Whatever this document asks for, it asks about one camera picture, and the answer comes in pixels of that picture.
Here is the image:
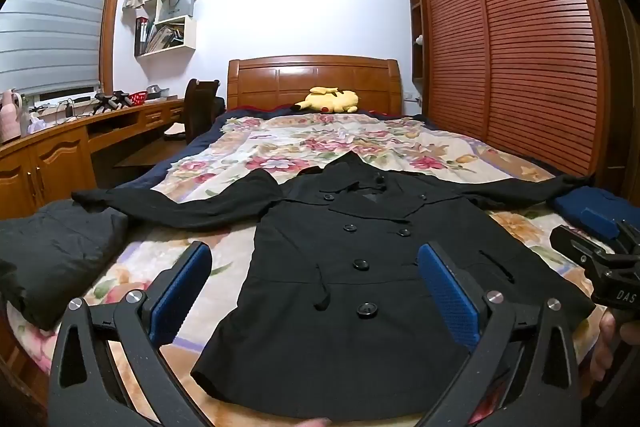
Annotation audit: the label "yellow plush toy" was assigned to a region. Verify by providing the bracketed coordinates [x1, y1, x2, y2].
[291, 87, 360, 114]

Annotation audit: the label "blue folded clothes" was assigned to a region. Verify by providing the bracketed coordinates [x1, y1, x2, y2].
[547, 186, 633, 240]

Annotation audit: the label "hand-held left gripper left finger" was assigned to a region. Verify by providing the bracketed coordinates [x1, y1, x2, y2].
[47, 241, 213, 427]

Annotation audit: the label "dark brown chair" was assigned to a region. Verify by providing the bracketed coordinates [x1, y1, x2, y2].
[164, 78, 227, 144]

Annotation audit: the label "black gadget on stand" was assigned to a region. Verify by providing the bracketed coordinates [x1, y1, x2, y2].
[92, 92, 132, 114]

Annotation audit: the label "white wall shelf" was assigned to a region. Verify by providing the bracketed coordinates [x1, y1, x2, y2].
[134, 0, 201, 58]

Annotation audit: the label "white paper bag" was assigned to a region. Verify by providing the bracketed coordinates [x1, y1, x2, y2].
[159, 0, 195, 22]

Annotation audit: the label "black binders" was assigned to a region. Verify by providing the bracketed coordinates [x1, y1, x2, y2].
[135, 17, 151, 56]

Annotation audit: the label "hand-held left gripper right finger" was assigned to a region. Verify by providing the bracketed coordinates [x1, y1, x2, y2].
[417, 242, 586, 427]

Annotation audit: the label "pink bottle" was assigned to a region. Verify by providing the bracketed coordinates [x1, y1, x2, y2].
[0, 89, 24, 142]

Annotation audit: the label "person's right hand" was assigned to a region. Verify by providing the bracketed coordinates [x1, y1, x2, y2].
[590, 309, 623, 383]

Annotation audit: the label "wooden bed headboard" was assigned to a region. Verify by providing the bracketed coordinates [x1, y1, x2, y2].
[227, 56, 403, 116]

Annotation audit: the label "wooden slatted wardrobe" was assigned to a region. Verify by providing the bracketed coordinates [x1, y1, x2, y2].
[405, 0, 627, 194]

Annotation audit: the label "dark folded jacket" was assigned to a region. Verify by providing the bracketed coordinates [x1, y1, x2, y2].
[0, 199, 131, 332]

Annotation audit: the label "black buttoned coat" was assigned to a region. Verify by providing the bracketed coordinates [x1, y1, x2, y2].
[72, 151, 596, 408]

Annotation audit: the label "floral blanket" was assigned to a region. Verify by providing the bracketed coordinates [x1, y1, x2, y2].
[7, 113, 617, 427]

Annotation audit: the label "grey window blind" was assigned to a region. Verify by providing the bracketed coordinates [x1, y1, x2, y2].
[0, 0, 126, 96]

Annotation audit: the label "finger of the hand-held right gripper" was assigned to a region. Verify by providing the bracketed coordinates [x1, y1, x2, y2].
[580, 207, 640, 254]
[550, 227, 615, 279]

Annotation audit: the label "wooden desk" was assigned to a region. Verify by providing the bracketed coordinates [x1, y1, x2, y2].
[0, 96, 188, 220]

